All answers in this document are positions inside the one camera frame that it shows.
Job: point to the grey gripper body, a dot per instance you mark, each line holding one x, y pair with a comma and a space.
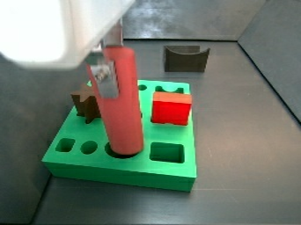
48, 34

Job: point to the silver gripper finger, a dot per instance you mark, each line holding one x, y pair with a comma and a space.
103, 75

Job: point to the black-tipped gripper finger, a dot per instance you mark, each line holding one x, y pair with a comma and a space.
114, 36

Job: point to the red oval cylinder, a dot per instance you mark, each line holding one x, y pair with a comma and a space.
120, 112

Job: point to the black curved cradle fixture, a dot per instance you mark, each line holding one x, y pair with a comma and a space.
185, 58

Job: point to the brown star peg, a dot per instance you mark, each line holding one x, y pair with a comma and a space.
84, 103

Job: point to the red square block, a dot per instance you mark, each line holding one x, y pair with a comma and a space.
170, 108

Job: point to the green shape sorter block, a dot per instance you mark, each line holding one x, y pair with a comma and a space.
165, 165

